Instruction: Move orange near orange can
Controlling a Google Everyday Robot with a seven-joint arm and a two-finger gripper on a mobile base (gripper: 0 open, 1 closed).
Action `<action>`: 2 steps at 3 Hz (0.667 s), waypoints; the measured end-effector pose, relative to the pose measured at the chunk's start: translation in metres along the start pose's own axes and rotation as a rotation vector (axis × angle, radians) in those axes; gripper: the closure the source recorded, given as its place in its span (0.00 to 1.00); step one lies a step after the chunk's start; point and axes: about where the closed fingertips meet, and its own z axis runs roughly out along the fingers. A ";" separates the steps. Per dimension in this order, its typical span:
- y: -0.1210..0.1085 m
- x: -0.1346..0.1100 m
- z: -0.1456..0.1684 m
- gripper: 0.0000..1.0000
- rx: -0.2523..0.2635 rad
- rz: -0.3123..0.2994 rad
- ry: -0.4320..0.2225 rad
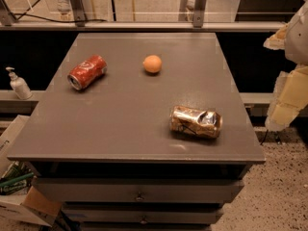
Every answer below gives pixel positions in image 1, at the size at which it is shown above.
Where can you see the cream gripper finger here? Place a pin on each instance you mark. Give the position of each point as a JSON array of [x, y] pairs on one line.
[[290, 96], [276, 41]]

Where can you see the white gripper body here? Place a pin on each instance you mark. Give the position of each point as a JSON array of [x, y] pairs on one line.
[[298, 41]]

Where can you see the orange fruit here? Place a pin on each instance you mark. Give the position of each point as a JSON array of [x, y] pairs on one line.
[[152, 64]]

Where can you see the crushed gold can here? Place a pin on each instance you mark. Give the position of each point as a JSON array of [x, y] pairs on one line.
[[195, 122]]

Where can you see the red soda can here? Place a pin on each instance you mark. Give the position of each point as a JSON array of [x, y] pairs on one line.
[[83, 74]]

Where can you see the grey drawer cabinet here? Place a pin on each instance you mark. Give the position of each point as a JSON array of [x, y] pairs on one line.
[[107, 153]]

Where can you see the white pump bottle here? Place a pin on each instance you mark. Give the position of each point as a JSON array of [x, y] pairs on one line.
[[19, 85]]

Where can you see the cardboard box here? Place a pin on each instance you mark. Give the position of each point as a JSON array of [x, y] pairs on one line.
[[20, 201]]

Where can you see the metal railing frame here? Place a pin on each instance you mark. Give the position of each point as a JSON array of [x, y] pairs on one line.
[[148, 15]]

